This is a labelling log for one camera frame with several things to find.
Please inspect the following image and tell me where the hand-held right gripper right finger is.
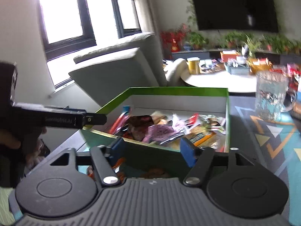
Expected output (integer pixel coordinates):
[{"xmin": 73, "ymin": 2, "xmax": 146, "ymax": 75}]
[{"xmin": 180, "ymin": 138, "xmax": 254, "ymax": 186}]

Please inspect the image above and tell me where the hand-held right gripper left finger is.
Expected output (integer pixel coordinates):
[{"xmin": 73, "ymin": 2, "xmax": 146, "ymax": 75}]
[{"xmin": 49, "ymin": 137, "xmax": 125, "ymax": 186}]

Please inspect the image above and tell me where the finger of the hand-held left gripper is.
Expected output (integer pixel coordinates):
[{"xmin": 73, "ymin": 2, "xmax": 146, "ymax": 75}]
[{"xmin": 82, "ymin": 112, "xmax": 107, "ymax": 129}]

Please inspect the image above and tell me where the pile of mixed snacks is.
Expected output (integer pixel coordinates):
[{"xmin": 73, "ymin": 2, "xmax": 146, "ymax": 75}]
[{"xmin": 108, "ymin": 105, "xmax": 227, "ymax": 153}]

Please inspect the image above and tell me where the purple snack packet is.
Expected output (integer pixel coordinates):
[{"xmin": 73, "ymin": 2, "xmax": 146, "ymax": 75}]
[{"xmin": 142, "ymin": 122, "xmax": 187, "ymax": 145}]

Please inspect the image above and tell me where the green cardboard box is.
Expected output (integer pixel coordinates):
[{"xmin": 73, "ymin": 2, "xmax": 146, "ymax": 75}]
[{"xmin": 80, "ymin": 87, "xmax": 231, "ymax": 179}]

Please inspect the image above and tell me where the person's left hand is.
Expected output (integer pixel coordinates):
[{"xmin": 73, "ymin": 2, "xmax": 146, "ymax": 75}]
[{"xmin": 0, "ymin": 128, "xmax": 23, "ymax": 150}]

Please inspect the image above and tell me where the grey sofa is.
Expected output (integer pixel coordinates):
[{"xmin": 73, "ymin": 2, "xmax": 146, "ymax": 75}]
[{"xmin": 68, "ymin": 32, "xmax": 167, "ymax": 106}]

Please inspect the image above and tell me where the patterned teal grey mat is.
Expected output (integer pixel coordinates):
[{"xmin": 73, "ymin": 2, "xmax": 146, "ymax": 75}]
[{"xmin": 7, "ymin": 94, "xmax": 301, "ymax": 226}]

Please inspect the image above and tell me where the white round table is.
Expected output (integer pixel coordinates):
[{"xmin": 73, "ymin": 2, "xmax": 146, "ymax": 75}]
[{"xmin": 180, "ymin": 61, "xmax": 259, "ymax": 93}]

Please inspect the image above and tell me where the white plush cushion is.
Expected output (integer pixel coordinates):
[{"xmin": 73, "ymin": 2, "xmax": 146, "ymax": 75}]
[{"xmin": 165, "ymin": 58, "xmax": 187, "ymax": 86}]

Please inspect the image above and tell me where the yellow can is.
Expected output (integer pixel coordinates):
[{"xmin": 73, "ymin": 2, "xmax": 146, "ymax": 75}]
[{"xmin": 186, "ymin": 57, "xmax": 200, "ymax": 75}]

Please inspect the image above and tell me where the large black framed window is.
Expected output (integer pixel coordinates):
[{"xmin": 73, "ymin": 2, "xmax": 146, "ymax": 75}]
[{"xmin": 38, "ymin": 0, "xmax": 97, "ymax": 60}]

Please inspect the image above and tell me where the teal storage tray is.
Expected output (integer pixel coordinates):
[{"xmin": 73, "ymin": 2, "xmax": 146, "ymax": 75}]
[{"xmin": 224, "ymin": 61, "xmax": 250, "ymax": 75}]

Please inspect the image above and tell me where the grey television cabinet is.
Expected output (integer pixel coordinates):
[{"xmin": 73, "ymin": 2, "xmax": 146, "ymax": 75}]
[{"xmin": 171, "ymin": 49, "xmax": 301, "ymax": 64}]

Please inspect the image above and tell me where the clear glass mug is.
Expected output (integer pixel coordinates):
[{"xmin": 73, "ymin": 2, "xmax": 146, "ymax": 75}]
[{"xmin": 255, "ymin": 71, "xmax": 298, "ymax": 121}]

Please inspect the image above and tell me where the orange box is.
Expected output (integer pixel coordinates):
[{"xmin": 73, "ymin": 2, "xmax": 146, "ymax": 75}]
[{"xmin": 220, "ymin": 50, "xmax": 240, "ymax": 63}]

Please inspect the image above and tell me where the wicker basket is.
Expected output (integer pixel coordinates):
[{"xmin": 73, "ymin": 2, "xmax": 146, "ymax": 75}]
[{"xmin": 248, "ymin": 59, "xmax": 273, "ymax": 74}]

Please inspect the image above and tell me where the narrow black framed window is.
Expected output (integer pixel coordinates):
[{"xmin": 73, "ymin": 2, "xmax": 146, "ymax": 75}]
[{"xmin": 109, "ymin": 0, "xmax": 143, "ymax": 39}]

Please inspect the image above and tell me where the green potted plant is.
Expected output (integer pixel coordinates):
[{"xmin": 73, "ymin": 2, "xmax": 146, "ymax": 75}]
[
  {"xmin": 188, "ymin": 32, "xmax": 208, "ymax": 50},
  {"xmin": 224, "ymin": 32, "xmax": 242, "ymax": 49},
  {"xmin": 275, "ymin": 35, "xmax": 294, "ymax": 53},
  {"xmin": 263, "ymin": 34, "xmax": 275, "ymax": 51}
]

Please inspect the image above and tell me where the red flower plant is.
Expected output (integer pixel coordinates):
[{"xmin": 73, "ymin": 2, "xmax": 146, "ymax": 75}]
[{"xmin": 160, "ymin": 24, "xmax": 191, "ymax": 53}]

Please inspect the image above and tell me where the beige curtain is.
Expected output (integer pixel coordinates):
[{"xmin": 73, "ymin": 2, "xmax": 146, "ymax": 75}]
[{"xmin": 130, "ymin": 0, "xmax": 165, "ymax": 38}]

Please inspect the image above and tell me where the spider plant in vase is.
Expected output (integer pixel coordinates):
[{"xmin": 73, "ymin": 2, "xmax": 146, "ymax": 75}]
[{"xmin": 242, "ymin": 35, "xmax": 261, "ymax": 59}]

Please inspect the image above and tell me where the ivy vine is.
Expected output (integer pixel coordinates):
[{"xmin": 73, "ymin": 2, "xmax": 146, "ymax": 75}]
[{"xmin": 183, "ymin": 0, "xmax": 200, "ymax": 26}]

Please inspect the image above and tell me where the black wall television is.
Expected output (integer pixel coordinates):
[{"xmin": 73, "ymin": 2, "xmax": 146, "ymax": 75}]
[{"xmin": 192, "ymin": 0, "xmax": 279, "ymax": 33}]

